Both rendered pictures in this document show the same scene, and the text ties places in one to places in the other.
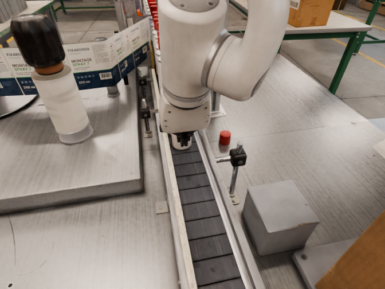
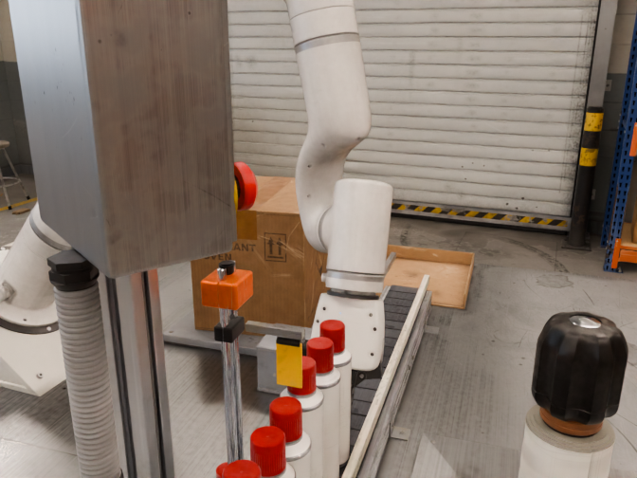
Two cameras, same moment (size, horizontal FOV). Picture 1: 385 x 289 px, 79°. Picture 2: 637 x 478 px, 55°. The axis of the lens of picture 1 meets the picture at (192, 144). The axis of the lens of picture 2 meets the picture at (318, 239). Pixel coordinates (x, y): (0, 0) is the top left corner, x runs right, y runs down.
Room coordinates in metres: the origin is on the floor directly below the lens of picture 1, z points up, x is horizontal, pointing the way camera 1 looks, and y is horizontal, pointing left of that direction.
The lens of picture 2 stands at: (1.11, 0.36, 1.44)
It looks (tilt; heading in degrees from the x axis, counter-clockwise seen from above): 18 degrees down; 209
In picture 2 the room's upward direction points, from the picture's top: straight up
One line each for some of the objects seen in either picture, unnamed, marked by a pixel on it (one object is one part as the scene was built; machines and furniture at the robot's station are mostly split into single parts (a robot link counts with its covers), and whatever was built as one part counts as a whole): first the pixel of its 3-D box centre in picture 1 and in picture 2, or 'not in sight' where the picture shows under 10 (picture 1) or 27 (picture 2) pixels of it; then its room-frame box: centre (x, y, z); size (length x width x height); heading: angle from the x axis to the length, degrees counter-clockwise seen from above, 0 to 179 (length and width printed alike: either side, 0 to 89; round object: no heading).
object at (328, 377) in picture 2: not in sight; (319, 414); (0.52, 0.04, 0.98); 0.05 x 0.05 x 0.20
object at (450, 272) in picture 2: not in sight; (419, 273); (-0.33, -0.13, 0.85); 0.30 x 0.26 x 0.04; 11
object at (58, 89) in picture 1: (57, 85); (565, 451); (0.52, 0.32, 1.03); 0.09 x 0.09 x 0.30
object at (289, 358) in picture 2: not in sight; (289, 362); (0.60, 0.04, 1.09); 0.03 x 0.01 x 0.06; 101
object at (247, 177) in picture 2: not in sight; (234, 187); (0.73, 0.08, 1.32); 0.04 x 0.03 x 0.04; 66
